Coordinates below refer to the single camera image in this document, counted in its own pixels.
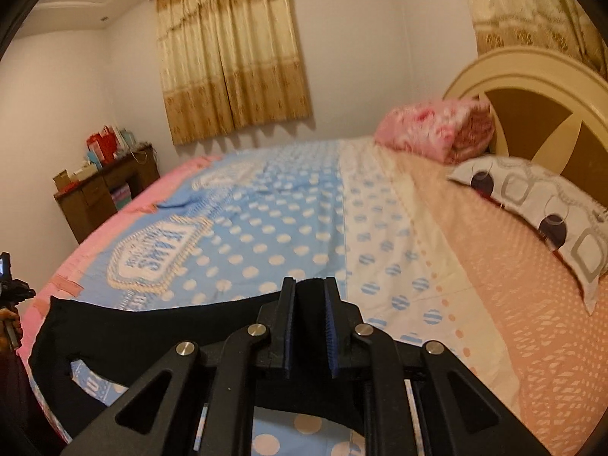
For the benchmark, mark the person left hand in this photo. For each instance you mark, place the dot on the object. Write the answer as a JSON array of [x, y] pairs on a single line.
[[10, 318]]

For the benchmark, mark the white circle patterned pillow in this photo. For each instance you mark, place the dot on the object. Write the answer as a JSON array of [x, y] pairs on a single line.
[[571, 222]]

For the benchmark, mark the dark brown wooden desk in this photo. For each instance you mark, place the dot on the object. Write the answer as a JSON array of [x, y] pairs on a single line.
[[87, 204]]

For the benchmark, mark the red gift bag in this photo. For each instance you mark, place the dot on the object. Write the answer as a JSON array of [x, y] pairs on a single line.
[[104, 144]]

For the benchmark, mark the cream and brown headboard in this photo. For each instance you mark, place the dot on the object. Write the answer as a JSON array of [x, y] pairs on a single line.
[[549, 109]]

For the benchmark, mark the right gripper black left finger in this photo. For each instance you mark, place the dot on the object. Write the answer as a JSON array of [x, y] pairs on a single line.
[[199, 401]]

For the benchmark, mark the pink floral folded blanket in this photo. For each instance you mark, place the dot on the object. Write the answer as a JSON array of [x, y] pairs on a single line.
[[447, 131]]

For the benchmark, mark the brown cardboard box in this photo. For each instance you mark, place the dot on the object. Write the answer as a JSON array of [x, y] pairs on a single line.
[[63, 181]]

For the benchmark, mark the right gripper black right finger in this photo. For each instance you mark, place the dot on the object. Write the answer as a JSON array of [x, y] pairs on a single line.
[[408, 399]]

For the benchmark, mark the blue polka dot bedspread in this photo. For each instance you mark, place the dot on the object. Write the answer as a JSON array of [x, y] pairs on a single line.
[[422, 257]]

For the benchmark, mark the black knit garment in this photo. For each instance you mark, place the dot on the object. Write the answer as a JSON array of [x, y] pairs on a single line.
[[304, 371]]

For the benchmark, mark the gold patterned window curtain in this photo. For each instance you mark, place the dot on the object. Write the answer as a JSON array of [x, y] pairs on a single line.
[[227, 65]]

